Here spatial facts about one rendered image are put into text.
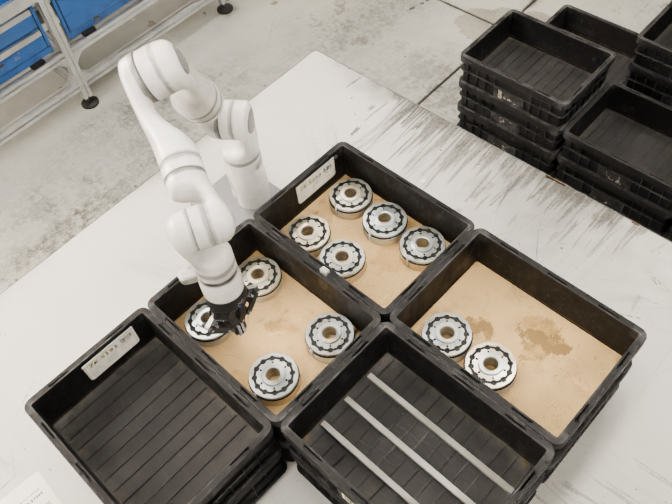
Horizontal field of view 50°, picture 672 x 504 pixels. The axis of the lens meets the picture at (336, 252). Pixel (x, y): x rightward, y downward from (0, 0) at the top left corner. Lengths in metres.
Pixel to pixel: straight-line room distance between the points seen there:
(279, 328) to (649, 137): 1.50
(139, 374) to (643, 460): 1.04
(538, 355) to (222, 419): 0.65
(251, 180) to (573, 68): 1.27
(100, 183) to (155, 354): 1.63
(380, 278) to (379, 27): 2.11
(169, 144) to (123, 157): 2.01
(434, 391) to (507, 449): 0.18
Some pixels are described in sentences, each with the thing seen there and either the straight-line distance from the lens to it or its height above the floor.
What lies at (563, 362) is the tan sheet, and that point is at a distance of 1.54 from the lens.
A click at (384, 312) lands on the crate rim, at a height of 0.93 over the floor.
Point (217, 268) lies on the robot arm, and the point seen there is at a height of 1.22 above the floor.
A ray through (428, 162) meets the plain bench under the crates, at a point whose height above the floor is 0.70.
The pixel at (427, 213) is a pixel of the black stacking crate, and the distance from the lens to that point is 1.65.
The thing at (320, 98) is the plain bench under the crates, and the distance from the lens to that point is 2.19.
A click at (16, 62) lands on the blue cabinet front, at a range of 3.25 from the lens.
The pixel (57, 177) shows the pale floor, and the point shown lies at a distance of 3.25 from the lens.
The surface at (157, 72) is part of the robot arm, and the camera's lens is 1.29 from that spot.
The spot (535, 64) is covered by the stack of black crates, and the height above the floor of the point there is 0.49.
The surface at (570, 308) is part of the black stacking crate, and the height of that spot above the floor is 0.87.
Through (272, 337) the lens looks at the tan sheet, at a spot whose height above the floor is 0.83.
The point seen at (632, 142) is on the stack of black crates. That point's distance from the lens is 2.58.
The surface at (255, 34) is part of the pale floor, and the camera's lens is 3.62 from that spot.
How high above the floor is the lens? 2.18
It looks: 54 degrees down
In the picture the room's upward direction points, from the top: 8 degrees counter-clockwise
